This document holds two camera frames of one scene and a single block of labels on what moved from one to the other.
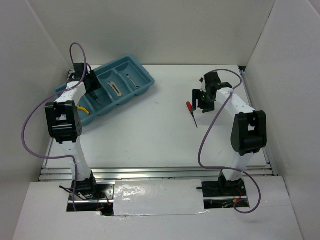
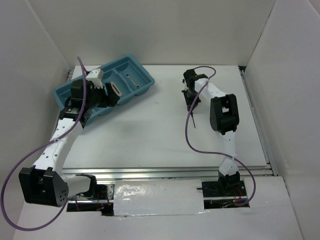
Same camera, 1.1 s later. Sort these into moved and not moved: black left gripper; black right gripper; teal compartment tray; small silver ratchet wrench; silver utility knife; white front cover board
Moved: black left gripper; black right gripper
Not moved: teal compartment tray; small silver ratchet wrench; silver utility knife; white front cover board
